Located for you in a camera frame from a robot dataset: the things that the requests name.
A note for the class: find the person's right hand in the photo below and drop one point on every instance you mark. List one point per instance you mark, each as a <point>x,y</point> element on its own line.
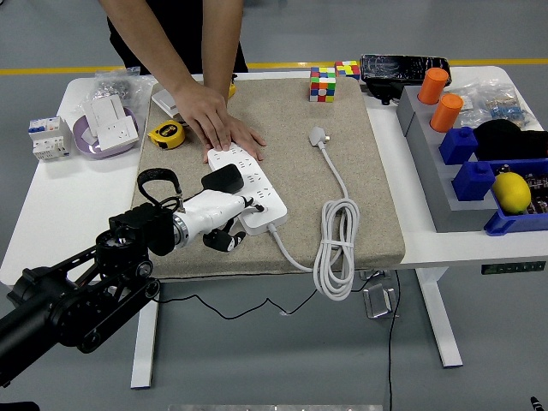
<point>200,107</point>

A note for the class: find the person's left hand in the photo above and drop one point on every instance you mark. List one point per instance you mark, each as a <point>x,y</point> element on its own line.
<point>246,137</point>

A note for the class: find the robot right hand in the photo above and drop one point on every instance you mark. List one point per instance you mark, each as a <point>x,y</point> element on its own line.
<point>535,403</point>

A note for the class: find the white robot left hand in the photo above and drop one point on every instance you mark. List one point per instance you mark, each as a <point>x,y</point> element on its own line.
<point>210,210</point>

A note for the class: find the black plug adapter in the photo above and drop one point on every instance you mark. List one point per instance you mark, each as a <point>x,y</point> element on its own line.
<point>222,179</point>

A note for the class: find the white power strip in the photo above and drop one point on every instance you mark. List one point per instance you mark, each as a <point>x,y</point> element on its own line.
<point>263,188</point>

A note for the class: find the person's right forearm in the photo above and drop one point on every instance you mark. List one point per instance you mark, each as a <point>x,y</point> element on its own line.
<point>152,47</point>

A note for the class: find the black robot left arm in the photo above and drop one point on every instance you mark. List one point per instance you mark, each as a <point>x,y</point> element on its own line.
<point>77,299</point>

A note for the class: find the person's left forearm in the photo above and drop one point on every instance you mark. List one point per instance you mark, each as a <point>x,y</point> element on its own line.
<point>220,43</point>

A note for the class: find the white three-pin plug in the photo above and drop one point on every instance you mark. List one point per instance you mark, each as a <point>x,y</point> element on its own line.
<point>317,135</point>

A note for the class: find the dark circuit board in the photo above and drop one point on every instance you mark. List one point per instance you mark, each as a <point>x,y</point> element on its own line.
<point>538,188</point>

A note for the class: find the small yellow object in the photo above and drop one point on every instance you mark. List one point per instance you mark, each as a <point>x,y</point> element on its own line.
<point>233,91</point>

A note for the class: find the yellow tape measure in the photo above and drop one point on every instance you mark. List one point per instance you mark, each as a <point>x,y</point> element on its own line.
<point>167,135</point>

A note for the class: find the person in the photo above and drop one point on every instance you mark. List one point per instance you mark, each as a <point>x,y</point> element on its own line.
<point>188,25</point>

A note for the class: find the clear bag of screws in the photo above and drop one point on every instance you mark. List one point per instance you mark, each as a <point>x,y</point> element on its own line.
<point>115,85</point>

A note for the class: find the grey-brown mat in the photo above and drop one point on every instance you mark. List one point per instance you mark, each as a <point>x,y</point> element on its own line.
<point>299,214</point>

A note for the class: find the large colourful puzzle cube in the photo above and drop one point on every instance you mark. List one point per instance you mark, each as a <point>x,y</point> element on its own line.
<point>323,85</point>

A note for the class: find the white table leg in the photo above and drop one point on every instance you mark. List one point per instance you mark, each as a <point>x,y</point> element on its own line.
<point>441,325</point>
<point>145,342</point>

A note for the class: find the small colourful puzzle cube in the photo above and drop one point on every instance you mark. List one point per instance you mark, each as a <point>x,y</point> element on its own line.
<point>349,69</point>

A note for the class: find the purple bowl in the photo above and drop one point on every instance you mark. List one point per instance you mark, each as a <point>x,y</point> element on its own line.
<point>81,141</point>

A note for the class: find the table height control panel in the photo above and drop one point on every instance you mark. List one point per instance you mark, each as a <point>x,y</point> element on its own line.
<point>514,268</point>

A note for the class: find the white circuit breaker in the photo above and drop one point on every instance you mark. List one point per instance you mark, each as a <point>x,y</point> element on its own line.
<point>47,141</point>

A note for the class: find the black wrapped box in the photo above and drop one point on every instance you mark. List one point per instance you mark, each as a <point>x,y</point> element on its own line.
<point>398,68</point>

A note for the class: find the grey stepped block holder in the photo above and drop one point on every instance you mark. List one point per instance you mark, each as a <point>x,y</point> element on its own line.
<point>428,141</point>

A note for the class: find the blue plastic bin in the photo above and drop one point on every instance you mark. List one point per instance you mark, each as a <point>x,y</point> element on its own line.
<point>514,222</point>

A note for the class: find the orange cylinder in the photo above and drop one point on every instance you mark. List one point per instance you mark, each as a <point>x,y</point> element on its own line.
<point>446,113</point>
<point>433,85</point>

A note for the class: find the blue block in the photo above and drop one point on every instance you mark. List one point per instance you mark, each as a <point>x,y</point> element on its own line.
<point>473,182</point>
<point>458,145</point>

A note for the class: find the yellow lemon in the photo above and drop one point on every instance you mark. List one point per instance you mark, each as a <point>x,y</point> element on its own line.
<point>511,192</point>

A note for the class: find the clear bag of parts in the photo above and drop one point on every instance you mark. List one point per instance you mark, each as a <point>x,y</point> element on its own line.
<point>496,105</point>

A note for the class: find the white flat switch plate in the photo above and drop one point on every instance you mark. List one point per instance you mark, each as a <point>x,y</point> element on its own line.
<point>164,100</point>

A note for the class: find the white wall socket panel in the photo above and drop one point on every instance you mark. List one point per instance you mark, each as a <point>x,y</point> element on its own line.
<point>120,132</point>

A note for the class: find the white wall switch panel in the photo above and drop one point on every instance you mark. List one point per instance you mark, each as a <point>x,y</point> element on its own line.
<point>103,111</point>

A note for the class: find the small black mount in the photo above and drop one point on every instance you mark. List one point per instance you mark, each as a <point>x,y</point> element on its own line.
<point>383,92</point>

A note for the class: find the small metal bracket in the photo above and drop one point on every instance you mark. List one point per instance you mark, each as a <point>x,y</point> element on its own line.
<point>372,275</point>

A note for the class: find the large metal bracket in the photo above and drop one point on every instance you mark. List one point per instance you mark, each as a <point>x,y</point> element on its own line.
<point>379,301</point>

